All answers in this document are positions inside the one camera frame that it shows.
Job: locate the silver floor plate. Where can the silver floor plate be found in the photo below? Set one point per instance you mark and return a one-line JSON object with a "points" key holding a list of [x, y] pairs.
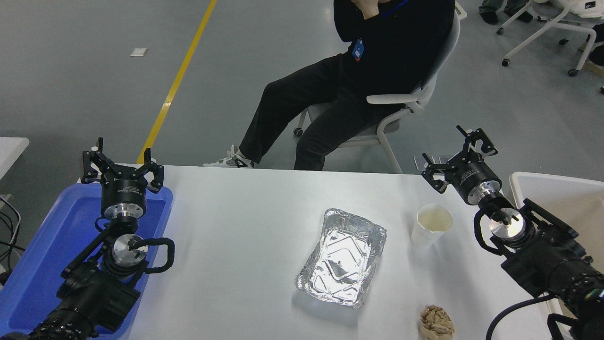
{"points": [[419, 163], [443, 159]]}

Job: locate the seated person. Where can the seated person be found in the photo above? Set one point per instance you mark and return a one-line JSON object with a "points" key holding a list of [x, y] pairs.
{"points": [[377, 71]]}

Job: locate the white rolling chair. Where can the white rolling chair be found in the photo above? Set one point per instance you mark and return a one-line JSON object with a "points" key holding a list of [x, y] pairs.
{"points": [[542, 34]]}

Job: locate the silver foil tray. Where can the silver foil tray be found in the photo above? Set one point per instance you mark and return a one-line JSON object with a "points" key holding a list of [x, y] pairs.
{"points": [[342, 257]]}

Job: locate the person's left hand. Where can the person's left hand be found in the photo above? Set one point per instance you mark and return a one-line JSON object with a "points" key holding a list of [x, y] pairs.
{"points": [[370, 7]]}

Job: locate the small white table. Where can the small white table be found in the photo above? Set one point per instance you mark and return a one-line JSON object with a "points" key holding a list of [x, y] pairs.
{"points": [[10, 151]]}

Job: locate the blue plastic tray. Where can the blue plastic tray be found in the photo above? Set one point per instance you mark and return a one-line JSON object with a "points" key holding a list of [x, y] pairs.
{"points": [[52, 236]]}

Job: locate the large pale bin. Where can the large pale bin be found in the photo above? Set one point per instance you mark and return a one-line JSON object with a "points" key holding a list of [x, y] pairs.
{"points": [[566, 196]]}

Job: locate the crumpled tan paper ball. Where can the crumpled tan paper ball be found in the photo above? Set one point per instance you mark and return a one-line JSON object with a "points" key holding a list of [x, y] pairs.
{"points": [[436, 323]]}

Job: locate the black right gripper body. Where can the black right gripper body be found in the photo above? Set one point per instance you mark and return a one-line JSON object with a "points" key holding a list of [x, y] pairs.
{"points": [[472, 178]]}

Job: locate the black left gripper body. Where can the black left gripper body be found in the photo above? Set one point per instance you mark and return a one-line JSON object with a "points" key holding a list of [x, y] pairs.
{"points": [[123, 189]]}

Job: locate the white and grey chair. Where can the white and grey chair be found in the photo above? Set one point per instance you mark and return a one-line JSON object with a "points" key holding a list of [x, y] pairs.
{"points": [[401, 123]]}

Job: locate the white paper cup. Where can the white paper cup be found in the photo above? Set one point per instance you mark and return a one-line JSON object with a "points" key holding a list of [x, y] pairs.
{"points": [[424, 233]]}

